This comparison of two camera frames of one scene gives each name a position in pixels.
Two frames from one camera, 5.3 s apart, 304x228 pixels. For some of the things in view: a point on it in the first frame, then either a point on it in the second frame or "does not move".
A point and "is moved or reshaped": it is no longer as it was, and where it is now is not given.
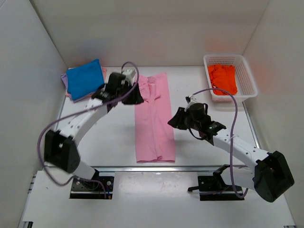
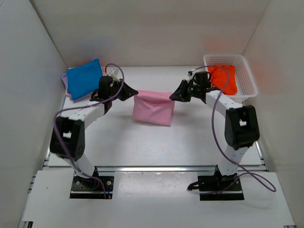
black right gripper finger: (179, 120) -> (182, 93)
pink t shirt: (154, 138) is moved or reshaped
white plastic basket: (229, 75) does not move
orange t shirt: (223, 77) does not move
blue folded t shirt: (84, 80) does not move
